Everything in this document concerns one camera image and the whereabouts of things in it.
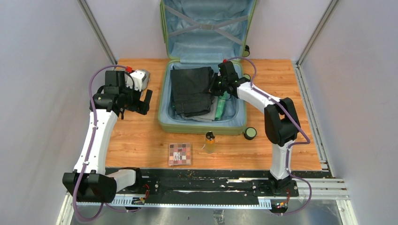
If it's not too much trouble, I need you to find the green white patterned cloth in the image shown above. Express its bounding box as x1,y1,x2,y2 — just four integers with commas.
215,92,228,120

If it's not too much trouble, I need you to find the black cloth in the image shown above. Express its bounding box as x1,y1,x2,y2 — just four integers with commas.
170,67,214,117

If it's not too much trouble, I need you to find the grey cloth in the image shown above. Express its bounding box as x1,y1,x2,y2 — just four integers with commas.
181,104,217,122

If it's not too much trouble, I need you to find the green suitcase blue lining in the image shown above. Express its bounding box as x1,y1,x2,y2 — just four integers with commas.
158,0,256,135

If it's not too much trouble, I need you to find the eyeshadow palette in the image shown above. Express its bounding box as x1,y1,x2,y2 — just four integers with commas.
168,143,192,166

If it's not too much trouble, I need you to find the amber bottle black cap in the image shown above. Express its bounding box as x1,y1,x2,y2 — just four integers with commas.
205,131,215,154

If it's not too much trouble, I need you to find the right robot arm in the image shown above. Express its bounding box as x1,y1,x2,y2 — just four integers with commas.
209,60,300,196

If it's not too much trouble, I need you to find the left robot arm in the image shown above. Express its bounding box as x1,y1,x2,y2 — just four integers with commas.
62,69,153,203

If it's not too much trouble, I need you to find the green suitcase wheel middle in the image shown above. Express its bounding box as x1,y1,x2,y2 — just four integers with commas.
243,74,251,80

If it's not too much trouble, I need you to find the green suitcase wheel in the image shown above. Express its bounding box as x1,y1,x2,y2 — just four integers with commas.
243,127,257,140
242,45,250,57
243,74,251,80

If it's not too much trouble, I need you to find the green suitcase wheel rear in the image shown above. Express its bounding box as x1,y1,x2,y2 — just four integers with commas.
242,45,250,57

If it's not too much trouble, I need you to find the crumpled grey-green cloth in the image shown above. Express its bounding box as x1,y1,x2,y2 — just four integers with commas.
125,69,153,115

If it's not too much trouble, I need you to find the green suitcase wheel front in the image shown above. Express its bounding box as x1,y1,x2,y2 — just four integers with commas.
243,127,257,140

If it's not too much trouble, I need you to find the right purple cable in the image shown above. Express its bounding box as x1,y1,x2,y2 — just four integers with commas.
222,57,313,216

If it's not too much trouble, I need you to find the purple cable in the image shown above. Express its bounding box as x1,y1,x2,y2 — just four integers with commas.
72,65,134,223
222,57,313,216

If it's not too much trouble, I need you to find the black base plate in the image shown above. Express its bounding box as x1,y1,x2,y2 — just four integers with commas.
141,169,299,205

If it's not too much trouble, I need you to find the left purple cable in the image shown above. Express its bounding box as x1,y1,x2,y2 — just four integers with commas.
72,65,134,223

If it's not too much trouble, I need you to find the aluminium frame rail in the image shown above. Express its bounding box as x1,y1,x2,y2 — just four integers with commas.
57,177,358,225

